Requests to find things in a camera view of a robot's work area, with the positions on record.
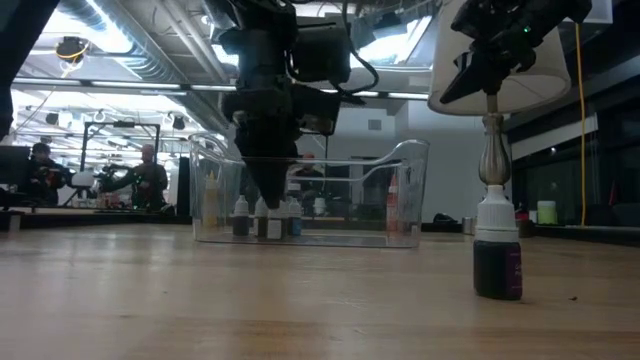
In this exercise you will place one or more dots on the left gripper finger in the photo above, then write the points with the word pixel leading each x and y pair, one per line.
pixel 284 160
pixel 260 160

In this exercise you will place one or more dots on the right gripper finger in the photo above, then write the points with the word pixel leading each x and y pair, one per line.
pixel 472 75
pixel 467 57

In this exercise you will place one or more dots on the yellow food colouring bottle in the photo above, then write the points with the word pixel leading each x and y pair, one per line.
pixel 211 205

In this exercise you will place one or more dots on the red food colouring bottle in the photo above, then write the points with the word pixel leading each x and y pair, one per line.
pixel 393 210

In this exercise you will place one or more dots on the small purple dropper bottle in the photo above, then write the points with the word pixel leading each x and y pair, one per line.
pixel 497 270

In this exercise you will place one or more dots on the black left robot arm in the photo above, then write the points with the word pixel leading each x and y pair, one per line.
pixel 22 45

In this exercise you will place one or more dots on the person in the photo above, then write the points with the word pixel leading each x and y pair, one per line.
pixel 45 175
pixel 147 182
pixel 310 175

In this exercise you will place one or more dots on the white shade table lamp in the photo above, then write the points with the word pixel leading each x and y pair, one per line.
pixel 540 85

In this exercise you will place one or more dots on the black cabinet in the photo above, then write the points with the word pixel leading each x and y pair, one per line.
pixel 183 190

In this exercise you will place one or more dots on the clear plastic bin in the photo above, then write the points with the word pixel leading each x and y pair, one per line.
pixel 360 200

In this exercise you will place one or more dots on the long ceiling light bar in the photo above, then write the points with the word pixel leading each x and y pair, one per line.
pixel 135 85

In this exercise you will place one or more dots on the small grey can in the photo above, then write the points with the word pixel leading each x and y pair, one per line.
pixel 468 225

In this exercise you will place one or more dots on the pale green container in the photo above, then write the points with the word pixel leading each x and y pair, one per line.
pixel 546 212

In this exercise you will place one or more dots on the small dark container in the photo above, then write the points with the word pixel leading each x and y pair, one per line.
pixel 524 225

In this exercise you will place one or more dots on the white round device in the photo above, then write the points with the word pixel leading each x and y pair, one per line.
pixel 83 180

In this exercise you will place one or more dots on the black monitor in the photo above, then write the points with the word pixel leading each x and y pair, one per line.
pixel 14 165

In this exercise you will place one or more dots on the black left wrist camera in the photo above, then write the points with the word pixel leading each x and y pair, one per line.
pixel 320 55

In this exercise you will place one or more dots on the wall air vent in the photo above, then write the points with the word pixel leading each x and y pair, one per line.
pixel 375 125

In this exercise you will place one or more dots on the silver ventilation duct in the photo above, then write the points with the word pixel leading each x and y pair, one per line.
pixel 150 65

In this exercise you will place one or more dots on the black gantry frame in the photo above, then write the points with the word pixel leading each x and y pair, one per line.
pixel 120 124

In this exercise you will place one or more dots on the black aluminium frame rail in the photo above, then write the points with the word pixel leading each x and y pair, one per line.
pixel 100 218
pixel 590 235

